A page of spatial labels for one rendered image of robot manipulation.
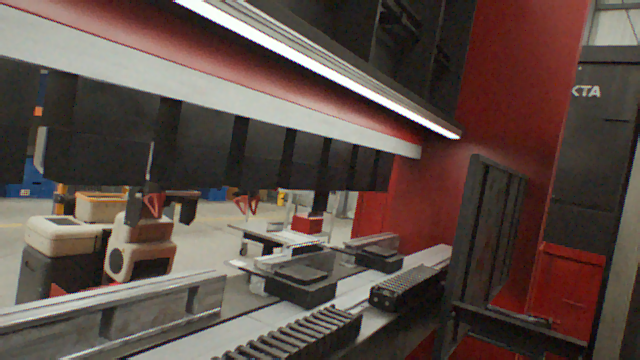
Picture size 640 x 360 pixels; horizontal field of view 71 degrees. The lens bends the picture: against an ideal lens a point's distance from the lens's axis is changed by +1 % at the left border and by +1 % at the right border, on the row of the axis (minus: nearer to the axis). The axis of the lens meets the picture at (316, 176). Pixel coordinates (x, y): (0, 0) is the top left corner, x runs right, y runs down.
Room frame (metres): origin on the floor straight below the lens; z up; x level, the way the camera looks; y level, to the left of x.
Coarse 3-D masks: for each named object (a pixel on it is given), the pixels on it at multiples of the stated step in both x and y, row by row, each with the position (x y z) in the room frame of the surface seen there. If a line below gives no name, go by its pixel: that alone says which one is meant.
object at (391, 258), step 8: (328, 248) 1.37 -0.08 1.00; (336, 248) 1.36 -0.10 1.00; (368, 248) 1.29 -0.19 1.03; (376, 248) 1.32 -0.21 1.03; (384, 248) 1.34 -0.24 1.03; (360, 256) 1.27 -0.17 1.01; (368, 256) 1.26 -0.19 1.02; (376, 256) 1.26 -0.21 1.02; (384, 256) 1.25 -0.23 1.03; (392, 256) 1.29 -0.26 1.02; (400, 256) 1.32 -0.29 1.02; (360, 264) 1.27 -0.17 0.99; (368, 264) 1.25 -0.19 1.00; (376, 264) 1.24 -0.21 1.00; (384, 264) 1.23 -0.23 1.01; (392, 264) 1.24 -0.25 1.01; (400, 264) 1.30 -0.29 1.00; (384, 272) 1.23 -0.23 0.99
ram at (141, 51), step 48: (0, 0) 0.56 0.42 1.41; (48, 0) 0.61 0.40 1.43; (96, 0) 0.67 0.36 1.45; (0, 48) 0.57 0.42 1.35; (48, 48) 0.62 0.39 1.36; (96, 48) 0.67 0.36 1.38; (144, 48) 0.75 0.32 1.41; (192, 48) 0.83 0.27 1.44; (240, 48) 0.94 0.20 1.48; (192, 96) 0.85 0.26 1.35; (240, 96) 0.97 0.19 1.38; (288, 96) 1.12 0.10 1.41; (336, 96) 1.33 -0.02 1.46; (384, 144) 1.71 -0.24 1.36
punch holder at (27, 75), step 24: (0, 72) 0.57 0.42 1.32; (24, 72) 0.59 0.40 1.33; (0, 96) 0.57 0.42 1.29; (24, 96) 0.60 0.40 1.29; (0, 120) 0.58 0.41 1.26; (24, 120) 0.60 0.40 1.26; (0, 144) 0.58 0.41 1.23; (24, 144) 0.60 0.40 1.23; (0, 168) 0.58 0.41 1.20; (24, 168) 0.61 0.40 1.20
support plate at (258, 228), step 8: (232, 224) 1.48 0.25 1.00; (240, 224) 1.50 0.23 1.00; (248, 224) 1.53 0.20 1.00; (256, 224) 1.55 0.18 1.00; (264, 224) 1.58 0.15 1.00; (248, 232) 1.43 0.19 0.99; (256, 232) 1.41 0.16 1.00; (264, 232) 1.44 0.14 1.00; (296, 232) 1.53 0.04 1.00; (272, 240) 1.38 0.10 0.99; (280, 240) 1.36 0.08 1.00; (288, 240) 1.38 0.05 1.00
